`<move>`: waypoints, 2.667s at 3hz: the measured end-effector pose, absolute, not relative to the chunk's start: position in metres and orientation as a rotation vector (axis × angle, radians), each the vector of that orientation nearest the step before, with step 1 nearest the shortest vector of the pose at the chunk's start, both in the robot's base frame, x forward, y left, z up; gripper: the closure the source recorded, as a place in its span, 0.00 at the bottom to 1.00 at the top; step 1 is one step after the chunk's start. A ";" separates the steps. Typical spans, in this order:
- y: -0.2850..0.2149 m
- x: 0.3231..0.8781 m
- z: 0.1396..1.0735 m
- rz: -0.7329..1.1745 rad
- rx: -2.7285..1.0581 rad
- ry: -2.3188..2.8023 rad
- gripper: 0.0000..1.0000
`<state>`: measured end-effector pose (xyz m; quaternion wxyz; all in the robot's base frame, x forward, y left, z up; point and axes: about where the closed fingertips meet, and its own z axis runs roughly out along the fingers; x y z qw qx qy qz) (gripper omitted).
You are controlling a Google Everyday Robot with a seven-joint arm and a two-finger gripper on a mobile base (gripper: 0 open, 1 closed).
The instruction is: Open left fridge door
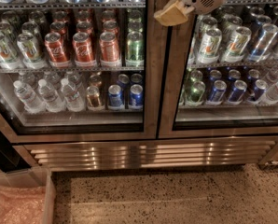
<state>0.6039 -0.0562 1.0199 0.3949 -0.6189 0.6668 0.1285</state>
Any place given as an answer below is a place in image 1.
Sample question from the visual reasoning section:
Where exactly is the right door green can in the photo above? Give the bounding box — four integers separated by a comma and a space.
185, 81, 205, 106

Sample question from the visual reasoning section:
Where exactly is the front middle red cola can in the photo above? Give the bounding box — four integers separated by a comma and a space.
72, 32, 97, 67

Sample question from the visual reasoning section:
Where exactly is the right door blue can left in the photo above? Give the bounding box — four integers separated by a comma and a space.
206, 80, 227, 105

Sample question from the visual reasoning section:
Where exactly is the blue pepsi can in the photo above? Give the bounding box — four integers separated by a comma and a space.
129, 84, 143, 109
108, 85, 124, 110

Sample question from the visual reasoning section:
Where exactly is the left water bottle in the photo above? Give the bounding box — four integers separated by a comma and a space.
13, 80, 45, 114

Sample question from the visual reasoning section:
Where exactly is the clear plastic bin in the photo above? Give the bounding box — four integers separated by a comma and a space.
0, 167, 56, 224

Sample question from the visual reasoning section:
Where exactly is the gold drink can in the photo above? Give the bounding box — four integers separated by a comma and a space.
86, 86, 104, 110

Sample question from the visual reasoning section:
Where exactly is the door 7up can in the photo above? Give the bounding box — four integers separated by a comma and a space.
197, 28, 222, 64
220, 26, 252, 63

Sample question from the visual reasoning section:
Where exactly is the right door silver blue can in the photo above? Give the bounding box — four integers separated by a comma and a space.
247, 23, 278, 62

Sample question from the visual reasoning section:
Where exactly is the glass fridge door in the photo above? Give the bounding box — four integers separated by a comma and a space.
160, 0, 278, 138
0, 0, 167, 144

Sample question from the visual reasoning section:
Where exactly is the right door water bottle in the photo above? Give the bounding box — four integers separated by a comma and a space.
263, 81, 278, 105

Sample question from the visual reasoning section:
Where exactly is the steel fridge bottom grille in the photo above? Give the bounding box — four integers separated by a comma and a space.
15, 135, 278, 172

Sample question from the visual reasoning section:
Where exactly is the middle water bottle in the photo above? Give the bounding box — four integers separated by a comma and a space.
38, 79, 65, 113

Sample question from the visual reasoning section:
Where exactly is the front left 7up can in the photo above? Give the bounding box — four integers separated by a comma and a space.
0, 34, 21, 70

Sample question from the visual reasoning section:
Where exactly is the left blue pepsi can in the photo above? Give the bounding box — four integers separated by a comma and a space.
108, 85, 124, 110

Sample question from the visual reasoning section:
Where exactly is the front right red cola can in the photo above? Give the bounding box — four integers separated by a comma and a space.
99, 32, 121, 67

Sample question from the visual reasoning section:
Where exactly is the right door blue can middle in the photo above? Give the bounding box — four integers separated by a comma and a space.
227, 79, 247, 104

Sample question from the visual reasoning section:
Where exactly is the right blue pepsi can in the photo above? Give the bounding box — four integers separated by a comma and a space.
129, 84, 143, 109

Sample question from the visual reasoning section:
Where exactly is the right door left 7up can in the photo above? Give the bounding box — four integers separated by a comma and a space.
197, 28, 222, 64

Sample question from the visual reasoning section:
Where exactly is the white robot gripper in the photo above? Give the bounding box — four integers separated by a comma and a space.
154, 0, 227, 26

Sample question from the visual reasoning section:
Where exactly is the front green soda can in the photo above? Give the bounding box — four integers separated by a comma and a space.
125, 32, 144, 66

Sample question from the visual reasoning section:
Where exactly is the front left red cola can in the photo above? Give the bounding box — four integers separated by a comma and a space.
45, 32, 70, 68

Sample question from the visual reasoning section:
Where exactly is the red cola can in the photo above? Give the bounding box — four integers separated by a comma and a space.
45, 32, 70, 68
99, 32, 121, 67
72, 32, 97, 67

